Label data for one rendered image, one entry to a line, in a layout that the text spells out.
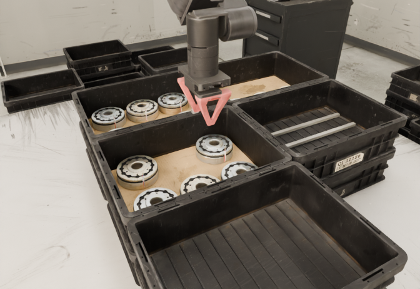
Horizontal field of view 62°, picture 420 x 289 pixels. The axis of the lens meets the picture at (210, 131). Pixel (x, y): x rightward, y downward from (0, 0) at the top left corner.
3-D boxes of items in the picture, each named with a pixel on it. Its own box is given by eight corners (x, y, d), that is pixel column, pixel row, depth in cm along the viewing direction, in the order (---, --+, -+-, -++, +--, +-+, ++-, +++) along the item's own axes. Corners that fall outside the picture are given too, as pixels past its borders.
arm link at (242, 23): (170, 2, 67) (182, -30, 59) (222, -3, 71) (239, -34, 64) (192, 57, 64) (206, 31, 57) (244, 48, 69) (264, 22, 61)
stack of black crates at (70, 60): (84, 122, 243) (70, 62, 218) (75, 105, 265) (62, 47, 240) (139, 109, 259) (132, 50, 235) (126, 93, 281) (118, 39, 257)
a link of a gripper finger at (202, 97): (214, 111, 73) (214, 68, 68) (231, 126, 68) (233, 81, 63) (185, 117, 71) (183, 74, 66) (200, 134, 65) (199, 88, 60)
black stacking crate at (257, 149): (132, 261, 71) (125, 221, 64) (99, 176, 93) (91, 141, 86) (287, 197, 86) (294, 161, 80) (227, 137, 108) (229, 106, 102)
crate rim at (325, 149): (294, 167, 81) (295, 159, 79) (229, 111, 103) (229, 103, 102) (408, 124, 96) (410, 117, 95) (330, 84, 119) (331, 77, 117)
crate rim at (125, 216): (125, 229, 65) (124, 220, 64) (92, 147, 87) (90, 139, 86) (294, 167, 81) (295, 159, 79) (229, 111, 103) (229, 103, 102)
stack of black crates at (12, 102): (29, 173, 197) (2, 103, 172) (23, 146, 219) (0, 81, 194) (99, 152, 213) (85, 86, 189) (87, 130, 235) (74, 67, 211)
